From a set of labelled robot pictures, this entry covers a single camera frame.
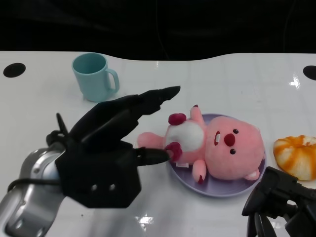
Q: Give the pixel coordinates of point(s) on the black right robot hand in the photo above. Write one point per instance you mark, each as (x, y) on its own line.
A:
(276, 187)

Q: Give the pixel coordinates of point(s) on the teal mug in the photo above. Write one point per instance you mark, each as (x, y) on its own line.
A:
(91, 81)

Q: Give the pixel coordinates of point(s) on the black curtain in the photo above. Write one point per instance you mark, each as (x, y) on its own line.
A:
(74, 24)

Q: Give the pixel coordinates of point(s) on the pink plush doll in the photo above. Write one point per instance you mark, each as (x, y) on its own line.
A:
(234, 158)

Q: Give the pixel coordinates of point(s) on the orange white bread toy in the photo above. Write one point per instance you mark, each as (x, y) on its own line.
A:
(293, 153)

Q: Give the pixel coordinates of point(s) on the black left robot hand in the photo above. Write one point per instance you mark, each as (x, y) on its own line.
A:
(98, 168)

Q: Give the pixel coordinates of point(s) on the purple plate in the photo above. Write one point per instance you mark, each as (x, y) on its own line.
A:
(222, 188)

